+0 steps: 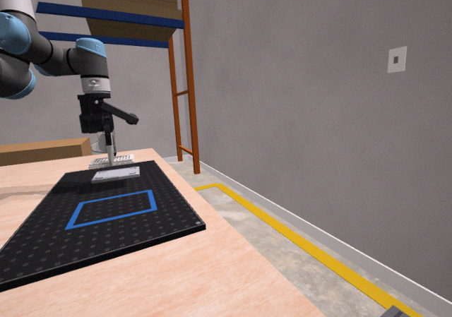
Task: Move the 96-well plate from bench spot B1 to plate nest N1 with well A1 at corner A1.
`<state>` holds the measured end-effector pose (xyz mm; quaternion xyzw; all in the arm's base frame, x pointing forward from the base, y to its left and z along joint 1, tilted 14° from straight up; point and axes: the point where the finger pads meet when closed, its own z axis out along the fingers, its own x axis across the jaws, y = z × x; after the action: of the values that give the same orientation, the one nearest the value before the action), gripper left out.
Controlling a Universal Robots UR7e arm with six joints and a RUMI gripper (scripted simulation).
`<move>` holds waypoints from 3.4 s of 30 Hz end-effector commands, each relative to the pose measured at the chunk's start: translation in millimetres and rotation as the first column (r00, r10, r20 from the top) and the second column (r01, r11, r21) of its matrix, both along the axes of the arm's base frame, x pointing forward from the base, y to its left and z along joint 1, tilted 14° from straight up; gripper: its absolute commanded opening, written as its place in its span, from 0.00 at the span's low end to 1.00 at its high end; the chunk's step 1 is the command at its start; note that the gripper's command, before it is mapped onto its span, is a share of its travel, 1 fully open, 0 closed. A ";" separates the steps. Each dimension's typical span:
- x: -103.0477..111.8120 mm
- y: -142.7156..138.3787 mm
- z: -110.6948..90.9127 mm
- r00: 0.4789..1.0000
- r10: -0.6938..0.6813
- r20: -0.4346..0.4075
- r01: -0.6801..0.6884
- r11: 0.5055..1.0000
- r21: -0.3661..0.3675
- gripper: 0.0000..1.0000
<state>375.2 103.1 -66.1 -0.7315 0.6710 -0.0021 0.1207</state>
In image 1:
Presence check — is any blue tape outline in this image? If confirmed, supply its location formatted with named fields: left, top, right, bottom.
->
left=65, top=190, right=157, bottom=230

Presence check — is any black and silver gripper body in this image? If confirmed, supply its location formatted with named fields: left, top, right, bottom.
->
left=77, top=93, right=114, bottom=133

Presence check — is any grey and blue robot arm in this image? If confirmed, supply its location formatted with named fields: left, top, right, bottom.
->
left=0, top=0, right=139, bottom=125

